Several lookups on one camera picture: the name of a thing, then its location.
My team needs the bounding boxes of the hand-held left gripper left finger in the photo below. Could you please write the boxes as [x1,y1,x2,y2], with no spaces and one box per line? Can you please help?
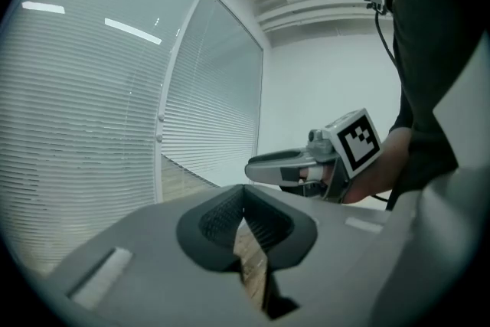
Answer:
[47,183,269,327]

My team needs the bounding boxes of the person's right forearm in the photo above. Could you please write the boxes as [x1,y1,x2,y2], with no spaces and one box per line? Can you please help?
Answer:
[344,125,417,204]

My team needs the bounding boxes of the person's right hand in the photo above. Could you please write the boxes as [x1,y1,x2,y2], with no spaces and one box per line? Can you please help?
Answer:
[299,163,335,189]

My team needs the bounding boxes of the black cable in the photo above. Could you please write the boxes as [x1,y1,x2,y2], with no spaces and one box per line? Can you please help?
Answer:
[374,9,398,70]

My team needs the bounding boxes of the person's black shirt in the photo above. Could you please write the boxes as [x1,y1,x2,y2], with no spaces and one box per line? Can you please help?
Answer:
[378,0,490,211]

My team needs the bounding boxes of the grey window frame post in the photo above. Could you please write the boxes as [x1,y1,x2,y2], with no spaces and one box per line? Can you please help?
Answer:
[152,0,207,206]

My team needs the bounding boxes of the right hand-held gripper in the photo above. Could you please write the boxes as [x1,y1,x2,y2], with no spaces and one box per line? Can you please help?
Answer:
[244,107,383,204]

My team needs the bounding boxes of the white venetian window blinds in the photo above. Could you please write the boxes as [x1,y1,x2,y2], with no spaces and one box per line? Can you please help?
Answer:
[0,0,204,276]
[160,0,265,191]

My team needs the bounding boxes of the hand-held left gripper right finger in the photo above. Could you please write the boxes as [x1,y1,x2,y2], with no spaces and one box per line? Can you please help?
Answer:
[243,183,401,327]

